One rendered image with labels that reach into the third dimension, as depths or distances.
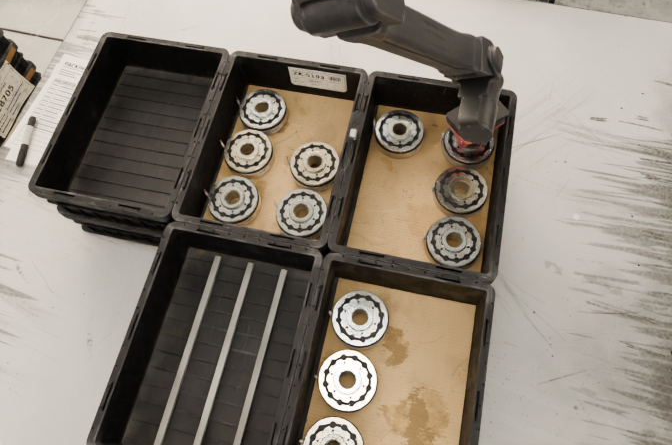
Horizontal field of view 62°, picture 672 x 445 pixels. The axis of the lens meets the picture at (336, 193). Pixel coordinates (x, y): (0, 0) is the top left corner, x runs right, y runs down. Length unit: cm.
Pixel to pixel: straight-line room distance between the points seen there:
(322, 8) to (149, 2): 116
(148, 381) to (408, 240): 55
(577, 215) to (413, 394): 56
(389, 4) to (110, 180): 83
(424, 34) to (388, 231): 47
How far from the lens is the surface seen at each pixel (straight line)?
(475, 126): 96
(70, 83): 165
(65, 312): 137
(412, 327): 107
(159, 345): 113
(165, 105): 134
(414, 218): 113
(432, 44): 79
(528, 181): 135
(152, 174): 126
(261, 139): 120
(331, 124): 123
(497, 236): 104
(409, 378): 105
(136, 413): 113
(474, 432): 96
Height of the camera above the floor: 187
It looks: 65 degrees down
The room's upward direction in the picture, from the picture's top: 9 degrees counter-clockwise
